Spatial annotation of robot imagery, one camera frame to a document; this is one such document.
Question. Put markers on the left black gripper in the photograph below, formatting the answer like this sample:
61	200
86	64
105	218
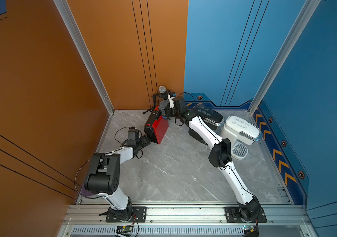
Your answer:
145	140

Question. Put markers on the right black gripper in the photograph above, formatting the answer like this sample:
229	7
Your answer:
167	112

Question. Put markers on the red coffee machine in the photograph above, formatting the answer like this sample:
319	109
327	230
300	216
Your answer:
156	126

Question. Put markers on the microphone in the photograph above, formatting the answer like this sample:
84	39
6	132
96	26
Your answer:
163	94

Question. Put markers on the black coffee machine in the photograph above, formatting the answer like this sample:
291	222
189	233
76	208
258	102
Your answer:
213	119

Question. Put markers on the white coffee machine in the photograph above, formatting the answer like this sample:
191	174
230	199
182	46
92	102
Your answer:
241	134

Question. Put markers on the grey blue cleaning cloth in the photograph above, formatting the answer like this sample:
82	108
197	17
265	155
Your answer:
163	108

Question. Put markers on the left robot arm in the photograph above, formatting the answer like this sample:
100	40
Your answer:
103	175

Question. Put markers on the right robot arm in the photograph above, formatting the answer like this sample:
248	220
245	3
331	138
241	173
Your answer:
228	139

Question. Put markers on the purple cube toy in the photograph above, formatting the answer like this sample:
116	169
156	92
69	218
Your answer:
86	193

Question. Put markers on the left green circuit board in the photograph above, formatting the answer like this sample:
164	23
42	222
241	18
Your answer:
124	231

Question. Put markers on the green circuit board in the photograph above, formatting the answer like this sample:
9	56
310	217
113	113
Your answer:
254	232
124	231

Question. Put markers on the right green circuit board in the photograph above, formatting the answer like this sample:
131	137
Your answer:
254	232

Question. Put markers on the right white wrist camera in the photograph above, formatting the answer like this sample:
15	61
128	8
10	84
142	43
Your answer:
171	96

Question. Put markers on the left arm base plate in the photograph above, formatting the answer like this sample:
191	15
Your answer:
129	215

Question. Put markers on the aluminium mounting rail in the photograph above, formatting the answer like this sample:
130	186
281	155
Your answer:
187	219

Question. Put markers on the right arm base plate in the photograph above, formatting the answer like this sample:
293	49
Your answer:
239	215

